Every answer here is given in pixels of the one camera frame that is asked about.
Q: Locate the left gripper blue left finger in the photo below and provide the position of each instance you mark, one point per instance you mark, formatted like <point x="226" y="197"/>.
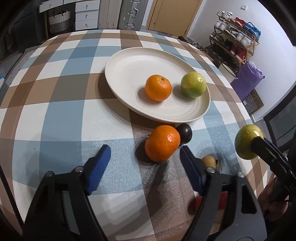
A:
<point x="95" y="167"/>

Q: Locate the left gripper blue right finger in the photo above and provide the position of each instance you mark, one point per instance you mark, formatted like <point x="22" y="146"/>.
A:
<point x="194" y="169"/>

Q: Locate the small brown pear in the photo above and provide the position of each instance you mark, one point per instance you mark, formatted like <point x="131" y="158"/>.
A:
<point x="210" y="161"/>

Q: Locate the red tomato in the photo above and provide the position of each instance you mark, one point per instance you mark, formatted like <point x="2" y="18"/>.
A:
<point x="221" y="205"/>

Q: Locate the orange mandarin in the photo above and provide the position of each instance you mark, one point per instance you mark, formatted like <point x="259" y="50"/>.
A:
<point x="162" y="143"/>
<point x="158" y="88"/>

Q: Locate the yellow green guava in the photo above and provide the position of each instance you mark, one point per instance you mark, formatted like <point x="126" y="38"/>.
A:
<point x="243" y="141"/>

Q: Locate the person's right hand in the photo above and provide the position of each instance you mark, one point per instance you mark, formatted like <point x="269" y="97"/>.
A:
<point x="272" y="205"/>

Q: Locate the dark purple plum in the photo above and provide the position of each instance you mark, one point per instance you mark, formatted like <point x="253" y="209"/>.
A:
<point x="185" y="133"/>

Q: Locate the checkered tablecloth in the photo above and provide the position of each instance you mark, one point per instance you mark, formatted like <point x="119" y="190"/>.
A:
<point x="57" y="111"/>

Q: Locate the green yellow citrus fruit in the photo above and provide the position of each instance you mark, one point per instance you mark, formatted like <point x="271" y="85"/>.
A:
<point x="193" y="84"/>

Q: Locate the orange mandarin on plate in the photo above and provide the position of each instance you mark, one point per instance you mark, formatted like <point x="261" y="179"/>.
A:
<point x="158" y="88"/>

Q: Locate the purple bag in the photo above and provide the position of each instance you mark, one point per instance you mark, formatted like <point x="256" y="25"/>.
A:
<point x="247" y="78"/>

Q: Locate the wooden shoe rack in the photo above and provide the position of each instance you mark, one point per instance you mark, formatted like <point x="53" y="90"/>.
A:
<point x="233" y="41"/>

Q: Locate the wicker basket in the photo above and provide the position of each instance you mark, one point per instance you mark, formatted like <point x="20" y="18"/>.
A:
<point x="60" y="22"/>

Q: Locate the wooden door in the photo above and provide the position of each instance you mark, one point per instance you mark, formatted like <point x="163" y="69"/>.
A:
<point x="174" y="17"/>

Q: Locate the white drawer cabinet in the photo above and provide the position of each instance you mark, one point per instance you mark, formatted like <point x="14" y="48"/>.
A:
<point x="86" y="12"/>

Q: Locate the beige suitcase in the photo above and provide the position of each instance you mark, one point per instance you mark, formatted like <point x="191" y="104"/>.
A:
<point x="109" y="11"/>

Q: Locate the silver suitcase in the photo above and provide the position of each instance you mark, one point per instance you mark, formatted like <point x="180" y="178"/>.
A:
<point x="131" y="14"/>

